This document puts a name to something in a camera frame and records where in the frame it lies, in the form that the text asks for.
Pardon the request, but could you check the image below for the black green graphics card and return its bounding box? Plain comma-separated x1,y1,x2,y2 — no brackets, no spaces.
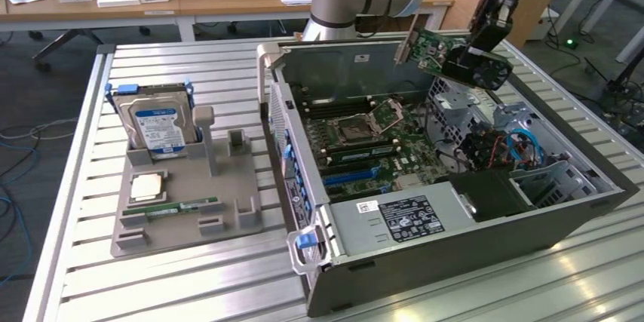
395,12,515,92

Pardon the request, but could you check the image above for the white box red button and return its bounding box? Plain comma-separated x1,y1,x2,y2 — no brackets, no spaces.
525,8,563,43

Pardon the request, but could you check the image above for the silver disk bay cage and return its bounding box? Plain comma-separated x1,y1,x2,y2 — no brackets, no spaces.
425,72,504,142

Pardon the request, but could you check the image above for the metal socket cover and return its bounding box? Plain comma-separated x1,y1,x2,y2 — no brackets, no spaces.
371,97,407,135

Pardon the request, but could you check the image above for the black floor stand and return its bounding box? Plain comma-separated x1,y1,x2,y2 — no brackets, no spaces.
583,54,644,127

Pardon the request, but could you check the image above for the green motherboard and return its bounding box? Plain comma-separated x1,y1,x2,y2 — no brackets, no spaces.
289,84,453,202

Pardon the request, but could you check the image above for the CPU socket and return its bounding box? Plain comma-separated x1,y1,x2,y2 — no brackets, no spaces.
327,112,384,146

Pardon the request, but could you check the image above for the green RAM stick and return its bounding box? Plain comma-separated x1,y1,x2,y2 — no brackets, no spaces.
329,145,397,163
123,196,221,218

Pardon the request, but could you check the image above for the silver chipset heatsink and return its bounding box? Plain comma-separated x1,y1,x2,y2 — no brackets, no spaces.
396,174,429,189

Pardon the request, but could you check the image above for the blue expansion slot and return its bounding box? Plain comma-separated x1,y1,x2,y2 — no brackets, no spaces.
321,169,383,187

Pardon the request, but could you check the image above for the grey power supply unit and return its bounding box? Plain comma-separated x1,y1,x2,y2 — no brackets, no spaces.
313,181,477,267

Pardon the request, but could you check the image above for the grey open PC case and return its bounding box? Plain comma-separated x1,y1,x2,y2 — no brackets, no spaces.
256,33,641,318

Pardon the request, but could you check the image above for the hard disk blue carrier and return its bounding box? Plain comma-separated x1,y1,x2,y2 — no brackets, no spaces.
104,78,199,157

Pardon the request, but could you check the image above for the grey parts rack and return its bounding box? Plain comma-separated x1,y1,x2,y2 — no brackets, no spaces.
109,105,267,259

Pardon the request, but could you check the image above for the silver CPU chip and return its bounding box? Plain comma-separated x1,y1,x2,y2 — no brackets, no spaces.
129,174,168,202

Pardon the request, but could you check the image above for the dark wheeled chair base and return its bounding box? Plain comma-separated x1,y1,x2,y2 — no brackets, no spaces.
31,27,152,73

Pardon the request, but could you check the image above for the black wire bundle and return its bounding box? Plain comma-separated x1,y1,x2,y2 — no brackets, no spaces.
460,132,499,172

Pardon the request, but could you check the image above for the blue data wire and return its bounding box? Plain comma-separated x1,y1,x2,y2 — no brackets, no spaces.
504,128,548,167

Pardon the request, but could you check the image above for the silver drive bay bracket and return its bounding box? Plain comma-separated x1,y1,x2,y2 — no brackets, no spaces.
507,159,605,210

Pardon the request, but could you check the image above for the blue floor cable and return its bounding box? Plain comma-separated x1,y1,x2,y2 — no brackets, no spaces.
0,140,40,286

